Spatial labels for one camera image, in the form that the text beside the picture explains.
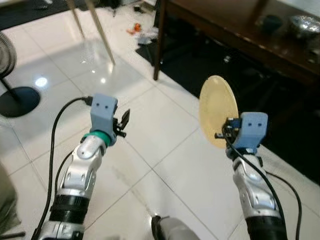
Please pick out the yellow round plate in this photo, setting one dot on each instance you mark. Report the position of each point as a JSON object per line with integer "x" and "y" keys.
{"x": 217, "y": 105}

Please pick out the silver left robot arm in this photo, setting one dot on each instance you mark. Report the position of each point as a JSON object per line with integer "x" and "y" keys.
{"x": 82, "y": 170}

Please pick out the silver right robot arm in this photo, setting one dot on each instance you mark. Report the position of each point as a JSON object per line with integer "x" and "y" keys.
{"x": 255, "y": 190}

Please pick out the white floor clutter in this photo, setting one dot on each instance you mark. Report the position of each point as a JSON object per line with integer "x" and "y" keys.
{"x": 148, "y": 37}

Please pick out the light wooden pole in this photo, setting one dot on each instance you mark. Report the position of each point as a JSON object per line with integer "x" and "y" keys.
{"x": 100, "y": 32}
{"x": 75, "y": 17}

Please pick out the small orange object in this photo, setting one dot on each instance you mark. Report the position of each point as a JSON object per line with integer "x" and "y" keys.
{"x": 134, "y": 28}

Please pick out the dark brown wooden table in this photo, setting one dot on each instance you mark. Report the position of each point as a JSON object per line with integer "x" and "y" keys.
{"x": 230, "y": 20}

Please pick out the grey robot leg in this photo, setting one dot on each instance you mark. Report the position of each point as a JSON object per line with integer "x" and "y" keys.
{"x": 175, "y": 230}

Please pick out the shiny metal bowl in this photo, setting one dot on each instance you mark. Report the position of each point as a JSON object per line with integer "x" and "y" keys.
{"x": 304, "y": 26}

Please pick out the person in olive clothing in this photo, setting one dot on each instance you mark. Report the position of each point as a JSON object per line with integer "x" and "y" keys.
{"x": 7, "y": 200}

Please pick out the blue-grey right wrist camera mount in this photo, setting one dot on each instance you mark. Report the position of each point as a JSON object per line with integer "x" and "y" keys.
{"x": 252, "y": 130}

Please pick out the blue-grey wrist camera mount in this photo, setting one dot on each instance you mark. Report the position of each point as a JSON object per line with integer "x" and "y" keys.
{"x": 102, "y": 112}
{"x": 252, "y": 130}

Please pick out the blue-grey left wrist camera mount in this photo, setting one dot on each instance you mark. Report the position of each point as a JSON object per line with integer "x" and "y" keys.
{"x": 102, "y": 112}

